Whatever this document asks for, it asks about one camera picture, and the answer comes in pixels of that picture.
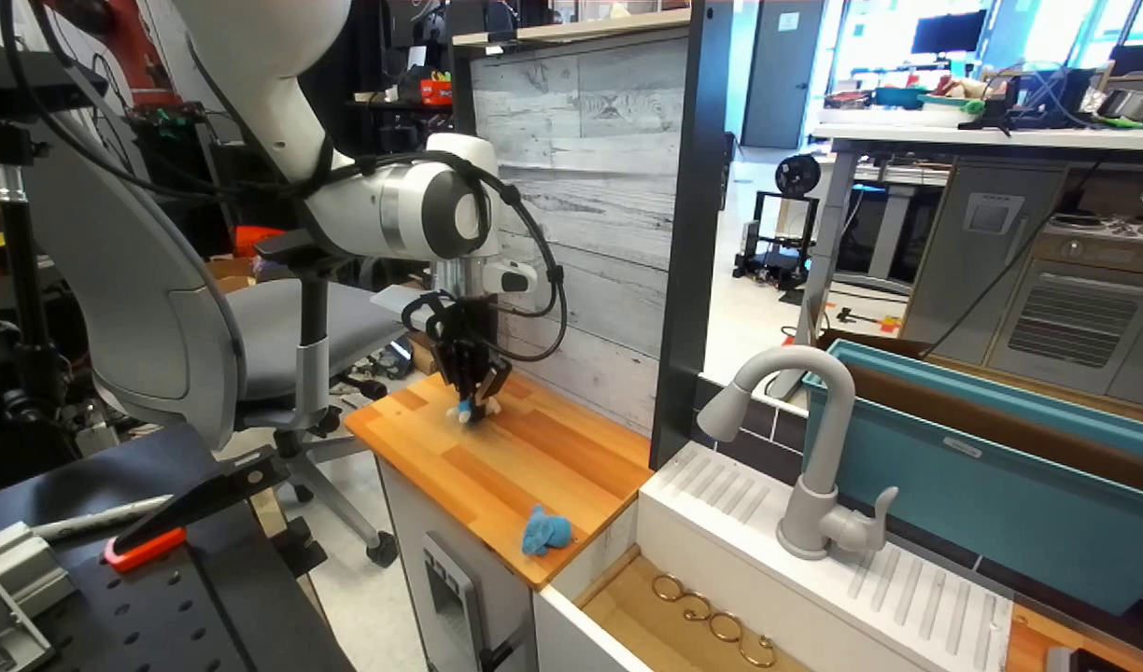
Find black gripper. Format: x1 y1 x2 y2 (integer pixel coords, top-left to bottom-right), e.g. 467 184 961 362
428 290 511 417

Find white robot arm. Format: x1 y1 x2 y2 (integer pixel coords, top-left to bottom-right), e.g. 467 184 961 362
176 0 509 260

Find white toy sink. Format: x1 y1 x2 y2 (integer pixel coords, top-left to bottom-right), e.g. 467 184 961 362
535 444 1013 672

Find wooden counter cabinet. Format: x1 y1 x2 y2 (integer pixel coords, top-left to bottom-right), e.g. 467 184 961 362
344 376 650 672

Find grey wood backsplash panel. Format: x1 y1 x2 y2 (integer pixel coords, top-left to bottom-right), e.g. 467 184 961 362
456 0 733 457

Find grey office chair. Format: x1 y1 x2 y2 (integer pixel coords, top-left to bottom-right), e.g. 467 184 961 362
28 132 405 567

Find black 3D printer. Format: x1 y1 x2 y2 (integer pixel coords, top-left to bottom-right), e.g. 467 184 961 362
733 152 824 304

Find black red-tipped clamp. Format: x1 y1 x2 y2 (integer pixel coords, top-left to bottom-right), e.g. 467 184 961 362
101 457 282 574

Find grey sink faucet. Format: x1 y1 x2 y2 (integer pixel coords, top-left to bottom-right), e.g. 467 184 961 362
697 342 899 559

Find black tripod stand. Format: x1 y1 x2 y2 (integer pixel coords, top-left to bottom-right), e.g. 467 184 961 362
0 48 114 434

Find aluminium extrusion block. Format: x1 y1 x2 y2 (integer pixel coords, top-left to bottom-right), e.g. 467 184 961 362
0 521 75 672

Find grey metal cabinet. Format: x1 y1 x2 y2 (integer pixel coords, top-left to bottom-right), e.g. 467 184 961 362
903 157 1143 411

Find teal bin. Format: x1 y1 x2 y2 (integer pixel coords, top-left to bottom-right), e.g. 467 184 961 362
830 340 1143 611

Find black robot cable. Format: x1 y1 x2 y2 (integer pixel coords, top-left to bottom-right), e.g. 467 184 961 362
400 148 571 368

